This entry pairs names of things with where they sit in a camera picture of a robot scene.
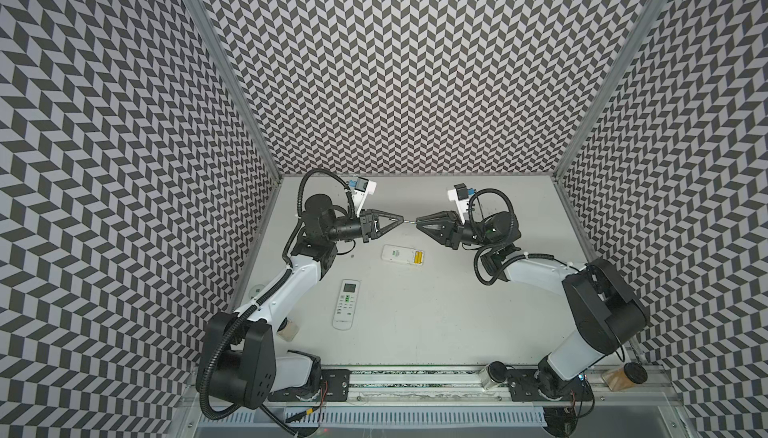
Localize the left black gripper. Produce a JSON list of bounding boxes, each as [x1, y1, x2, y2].
[[326, 208, 405, 244]]

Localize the white remote control handled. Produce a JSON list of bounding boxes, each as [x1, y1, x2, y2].
[[381, 244, 425, 266]]

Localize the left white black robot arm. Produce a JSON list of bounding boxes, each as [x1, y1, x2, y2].
[[196, 194, 404, 420]]

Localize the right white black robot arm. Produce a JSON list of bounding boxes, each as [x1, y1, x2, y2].
[[415, 211, 650, 401]]

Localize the white remote with green buttons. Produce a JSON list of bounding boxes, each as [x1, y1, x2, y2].
[[332, 280, 360, 331]]

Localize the left wooden cylinder black cap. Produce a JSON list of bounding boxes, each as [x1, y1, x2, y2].
[[278, 319, 299, 342]]

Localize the wooden cylinder black cap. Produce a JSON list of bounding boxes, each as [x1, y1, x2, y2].
[[602, 362, 648, 392], [278, 319, 299, 342]]

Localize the middle cylinder black cap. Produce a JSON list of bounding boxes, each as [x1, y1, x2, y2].
[[478, 361, 508, 391]]

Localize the white ventilation grille strip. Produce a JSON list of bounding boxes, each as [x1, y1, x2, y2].
[[197, 409, 548, 430]]

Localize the right wooden cylinder black cap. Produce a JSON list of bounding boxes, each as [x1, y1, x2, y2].
[[602, 362, 648, 392]]

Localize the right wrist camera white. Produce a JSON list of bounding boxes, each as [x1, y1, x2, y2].
[[447, 183, 476, 224]]

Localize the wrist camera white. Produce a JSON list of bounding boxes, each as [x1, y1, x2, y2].
[[447, 183, 476, 224], [348, 177, 377, 217]]

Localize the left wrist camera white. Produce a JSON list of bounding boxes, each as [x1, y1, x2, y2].
[[348, 177, 377, 217]]

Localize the aluminium mounting rail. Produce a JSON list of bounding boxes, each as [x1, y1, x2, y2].
[[265, 365, 682, 410]]

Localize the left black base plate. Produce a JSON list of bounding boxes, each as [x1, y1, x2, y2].
[[268, 369, 351, 402]]

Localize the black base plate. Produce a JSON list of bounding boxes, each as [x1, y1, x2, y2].
[[506, 368, 595, 403], [268, 369, 351, 402]]

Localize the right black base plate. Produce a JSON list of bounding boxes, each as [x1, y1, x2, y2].
[[506, 368, 595, 403]]

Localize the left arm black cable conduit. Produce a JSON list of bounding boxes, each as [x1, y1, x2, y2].
[[197, 167, 355, 438]]

